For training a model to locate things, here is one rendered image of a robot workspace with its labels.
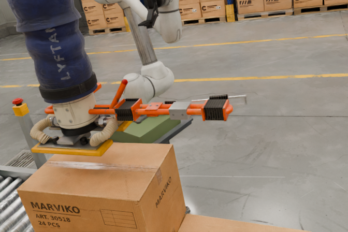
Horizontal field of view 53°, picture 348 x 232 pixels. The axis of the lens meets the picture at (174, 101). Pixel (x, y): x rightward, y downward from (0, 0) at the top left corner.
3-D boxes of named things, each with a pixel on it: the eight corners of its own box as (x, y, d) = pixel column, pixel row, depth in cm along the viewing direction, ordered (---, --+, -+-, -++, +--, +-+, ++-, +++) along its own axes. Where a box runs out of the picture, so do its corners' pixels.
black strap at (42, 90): (29, 100, 137) (26, 91, 135) (64, 78, 156) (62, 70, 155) (76, 100, 128) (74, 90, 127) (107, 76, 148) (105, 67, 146)
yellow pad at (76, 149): (31, 153, 145) (27, 142, 143) (47, 140, 154) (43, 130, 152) (101, 157, 133) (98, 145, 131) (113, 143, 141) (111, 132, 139)
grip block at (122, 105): (115, 121, 135) (112, 107, 133) (127, 110, 143) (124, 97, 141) (134, 121, 132) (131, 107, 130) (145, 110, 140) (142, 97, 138)
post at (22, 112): (57, 221, 274) (11, 106, 234) (62, 215, 280) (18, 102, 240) (63, 222, 271) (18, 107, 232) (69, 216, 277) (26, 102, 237)
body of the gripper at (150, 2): (163, -13, 155) (155, -9, 148) (166, 6, 159) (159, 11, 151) (147, -11, 158) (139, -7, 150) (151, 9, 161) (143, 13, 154)
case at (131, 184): (44, 256, 168) (15, 189, 152) (88, 200, 202) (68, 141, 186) (159, 276, 147) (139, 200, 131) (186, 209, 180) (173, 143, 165)
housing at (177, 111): (170, 120, 128) (168, 109, 126) (175, 112, 134) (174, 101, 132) (187, 120, 125) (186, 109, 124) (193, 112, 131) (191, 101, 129)
